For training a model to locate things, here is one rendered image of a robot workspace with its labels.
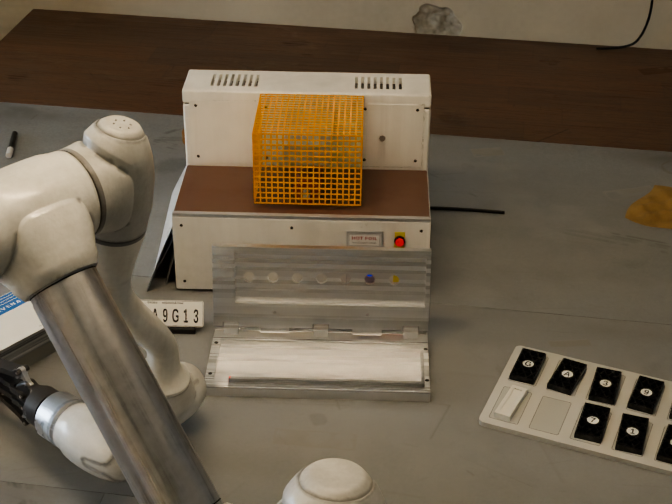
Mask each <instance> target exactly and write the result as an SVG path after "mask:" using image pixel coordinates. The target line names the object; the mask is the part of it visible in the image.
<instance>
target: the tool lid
mask: <svg viewBox="0 0 672 504"><path fill-rule="evenodd" d="M431 254H432V251H431V248H393V247H351V246H309V245H267V244H225V243H213V244H212V279H213V325H214V326H222V325H223V322H239V326H246V327H260V332H261V333H289V328H312V327H313V324H329V329H352V334H353V335H378V336H381V335H382V330H403V326H416V327H419V331H428V324H429V301H430V277H431ZM246 272H252V273H253V274H254V279H253V280H251V281H248V280H246V279H245V278H244V274H245V273H246ZM272 272H274V273H276V274H277V275H278V279H277V280H276V281H271V280H269V278H268V275H269V274H270V273H272ZM295 273H299V274H301V275H302V277H303V279H302V280H301V281H299V282H296V281H294V280H293V279H292V275H293V274H295ZM318 274H324V275H326V277H327V279H326V281H325V282H319V281H317V279H316V276H317V275H318ZM343 274H347V275H349V276H350V277H351V280H350V281H349V282H348V283H343V282H342V281H341V280H340V277H341V276H342V275H343ZM367 275H373V276H374V277H375V281H374V282H373V283H371V284H369V283H366V282H365V280H364V278H365V277H366V276H367ZM393 275H395V276H397V277H398V278H399V282H398V283H397V284H391V283H390V282H389V277H390V276H393Z"/></svg>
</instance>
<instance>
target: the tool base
mask: <svg viewBox="0 0 672 504"><path fill-rule="evenodd" d="M215 341H217V342H218V343H217V344H215V343H214V342H215ZM424 348H427V349H428V336H427V331H418V327H403V331H397V330H382V335H381V336H378V335H353V334H352V329H328V325H324V324H314V328H289V333H261V332H260V327H239V322H225V323H224V326H215V332H214V336H213V340H212V345H211V350H210V355H209V360H208V365H207V370H206V375H205V381H206V387H207V391H206V396H237V397H275V398H312V399H349V400H387V401H424V402H430V376H429V356H428V350H424ZM420 351H423V356H424V378H425V379H429V381H428V382H426V381H425V387H403V386H365V385H327V384H289V383H252V382H229V376H241V377H279V378H317V379H355V380H393V381H421V372H420ZM209 372H212V374H211V375H209V374H208V373H209Z"/></svg>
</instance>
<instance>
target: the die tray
mask: <svg viewBox="0 0 672 504"><path fill-rule="evenodd" d="M522 348H526V349H530V350H534V351H539V352H543V353H546V359H545V361H544V363H543V365H542V367H541V369H540V372H539V374H538V376H537V378H536V380H535V382H534V385H531V384H527V383H523V382H519V381H515V380H511V379H509V376H510V373H511V371H512V369H513V367H514V365H515V363H516V361H517V359H518V357H519V355H520V353H521V350H522ZM563 358H567V359H570V360H574V361H577V362H580V363H584V364H587V369H586V371H585V372H584V374H583V376H582V377H581V379H580V381H579V382H578V384H577V386H576V387H575V389H574V391H573V392H572V394H571V396H570V395H567V394H564V393H560V392H557V391H554V390H550V389H547V383H548V382H549V380H550V378H551V377H552V375H553V374H554V372H555V371H556V369H557V367H558V366H559V364H560V363H561V361H562V359H563ZM597 367H601V368H606V369H611V370H616V371H621V372H622V374H621V379H620V382H619V386H618V390H617V394H616V398H615V402H614V405H610V404H605V403H601V402H596V401H591V400H588V397H589V393H590V389H591V386H592V382H593V379H594V375H595V372H596V368H597ZM640 375H641V376H645V377H648V378H652V379H656V380H660V381H664V387H663V390H662V392H661V395H660V397H659V400H658V402H657V405H656V407H655V410H654V412H653V415H652V414H648V413H644V412H641V411H637V410H633V409H629V408H627V405H628V401H629V399H630V397H631V394H632V392H633V390H634V388H635V385H636V383H637V381H638V378H639V376H640ZM512 385H516V386H519V387H523V388H526V389H527V394H526V396H525V398H524V399H523V401H522V402H521V404H520V405H519V407H518V409H517V410H516V412H515V413H514V415H513V416H512V418H511V420H510V421H509V422H508V421H505V420H502V419H499V418H496V417H494V412H495V410H496V409H497V407H498V406H499V404H500V403H501V401H502V400H503V398H504V397H505V395H506V394H507V392H508V391H509V389H510V388H511V386H512ZM585 402H587V403H591V404H595V405H600V406H604V407H609V408H611V409H610V414H609V418H608V421H607V424H606V427H605V430H604V434H603V437H602V440H601V443H600V444H599V443H595V442H591V441H586V440H582V439H578V438H574V434H575V430H576V427H577V424H578V421H579V419H580V416H581V413H582V410H583V407H584V404H585ZM671 407H672V381H668V380H663V379H659V378H655V377H651V376H647V375H642V374H638V373H634V372H630V371H626V370H621V369H617V368H613V367H609V366H605V365H601V364H596V363H592V362H588V361H584V360H580V359H575V358H571V357H567V356H563V355H559V354H554V353H550V352H546V351H542V350H538V349H534V348H529V347H525V346H516V347H515V349H514V351H513V353H512V355H511V357H510V359H509V361H508V363H507V365H506V366H505V368H504V370H503V372H502V374H501V376H500V378H499V380H498V382H497V384H496V386H495V388H494V390H493V392H492V394H491V395H490V397H489V399H488V401H487V403H486V405H485V407H484V409H483V411H482V413H481V415H480V417H479V424H480V425H481V426H484V427H487V428H491V429H495V430H499V431H503V432H506V433H510V434H514V435H518V436H522V437H525V438H529V439H533V440H537V441H541V442H544V443H548V444H552V445H556V446H560V447H563V448H567V449H571V450H575V451H579V452H582V453H586V454H590V455H594V456H598V457H601V458H605V459H609V460H613V461H617V462H620V463H624V464H628V465H632V466H636V467H639V468H643V469H647V470H651V471H655V472H658V473H662V474H666V475H670V476H672V464H669V463H665V462H662V461H658V460H656V456H657V453H658V450H659V448H660V445H661V442H662V440H663V437H664V434H665V432H666V429H667V426H668V424H671V425H672V419H669V415H670V411H671ZM623 413H625V414H630V415H635V416H640V417H645V418H649V422H648V427H647V432H646V437H645V442H644V447H643V452H642V455H638V454H633V453H629V452H624V451H619V450H615V445H616V441H617V436H618V432H619V427H620V423H621V419H622V414H623Z"/></svg>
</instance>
